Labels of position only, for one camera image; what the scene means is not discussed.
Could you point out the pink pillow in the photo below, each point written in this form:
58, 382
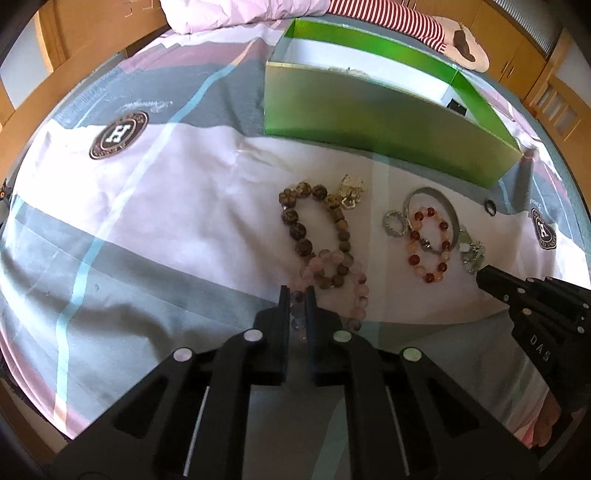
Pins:
240, 14

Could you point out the red striped plush toy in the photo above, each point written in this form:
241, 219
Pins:
392, 18

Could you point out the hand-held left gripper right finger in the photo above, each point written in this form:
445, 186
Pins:
310, 318

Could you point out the green cardboard box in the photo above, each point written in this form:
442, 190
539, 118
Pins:
369, 110

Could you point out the teal bed mat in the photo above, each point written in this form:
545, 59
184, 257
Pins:
498, 92

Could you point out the wooden headboard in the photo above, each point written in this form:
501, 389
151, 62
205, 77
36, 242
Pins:
92, 27

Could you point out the wooden footboard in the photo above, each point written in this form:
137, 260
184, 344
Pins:
561, 99

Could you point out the wooden wardrobe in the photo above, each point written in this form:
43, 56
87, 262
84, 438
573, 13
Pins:
508, 32

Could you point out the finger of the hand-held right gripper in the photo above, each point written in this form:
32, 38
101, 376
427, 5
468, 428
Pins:
494, 281
561, 288

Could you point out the silver bangle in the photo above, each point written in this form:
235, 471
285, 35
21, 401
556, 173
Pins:
431, 191

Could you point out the person's right hand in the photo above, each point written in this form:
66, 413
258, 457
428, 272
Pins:
550, 420

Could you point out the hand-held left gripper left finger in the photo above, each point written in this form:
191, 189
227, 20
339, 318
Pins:
282, 318

